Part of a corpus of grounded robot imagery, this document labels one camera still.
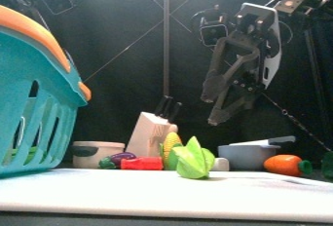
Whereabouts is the black knife handle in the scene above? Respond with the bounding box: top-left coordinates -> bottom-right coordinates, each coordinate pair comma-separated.
167,101 -> 183,124
153,94 -> 168,117
160,96 -> 175,119

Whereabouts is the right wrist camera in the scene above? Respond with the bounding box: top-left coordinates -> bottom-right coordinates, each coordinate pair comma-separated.
272,0 -> 322,19

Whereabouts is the blue-grey toy pot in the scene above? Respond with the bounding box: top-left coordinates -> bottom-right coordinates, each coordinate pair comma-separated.
216,143 -> 278,171

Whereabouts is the teal basket orange rim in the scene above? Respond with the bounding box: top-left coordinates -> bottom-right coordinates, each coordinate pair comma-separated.
0,5 -> 92,177

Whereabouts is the dark green toy vegetable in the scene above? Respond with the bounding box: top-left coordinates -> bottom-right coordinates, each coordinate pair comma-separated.
320,151 -> 333,181

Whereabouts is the yellow toy corn cob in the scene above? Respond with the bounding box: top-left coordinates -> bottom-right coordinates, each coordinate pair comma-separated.
159,132 -> 184,170

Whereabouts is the red toy sausage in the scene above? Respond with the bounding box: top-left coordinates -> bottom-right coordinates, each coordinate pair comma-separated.
118,156 -> 165,171

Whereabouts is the vertical metal frame pole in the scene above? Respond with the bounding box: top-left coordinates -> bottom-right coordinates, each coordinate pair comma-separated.
163,0 -> 171,97

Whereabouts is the white toy cleaver grey handle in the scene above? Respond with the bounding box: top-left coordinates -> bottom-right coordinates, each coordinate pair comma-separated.
227,135 -> 296,147

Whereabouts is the white toy knife block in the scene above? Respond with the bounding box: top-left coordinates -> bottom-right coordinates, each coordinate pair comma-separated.
124,111 -> 179,158

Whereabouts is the white cutting board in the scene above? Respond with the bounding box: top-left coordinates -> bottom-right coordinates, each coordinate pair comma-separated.
0,168 -> 333,224

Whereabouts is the purple toy eggplant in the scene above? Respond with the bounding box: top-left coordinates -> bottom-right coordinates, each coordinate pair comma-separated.
97,151 -> 137,170

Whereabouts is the green toy lettuce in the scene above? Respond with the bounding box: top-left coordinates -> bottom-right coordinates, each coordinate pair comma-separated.
167,135 -> 216,180

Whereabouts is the black tripod leg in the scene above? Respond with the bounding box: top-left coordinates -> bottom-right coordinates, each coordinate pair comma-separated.
303,28 -> 327,146

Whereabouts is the white toy pot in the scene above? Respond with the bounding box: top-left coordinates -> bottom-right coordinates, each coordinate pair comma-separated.
70,140 -> 126,170

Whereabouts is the orange toy carrot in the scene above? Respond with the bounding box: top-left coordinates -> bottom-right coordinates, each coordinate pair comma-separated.
262,154 -> 312,177

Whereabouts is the white cup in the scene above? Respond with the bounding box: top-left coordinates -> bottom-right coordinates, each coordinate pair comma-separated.
212,157 -> 229,171

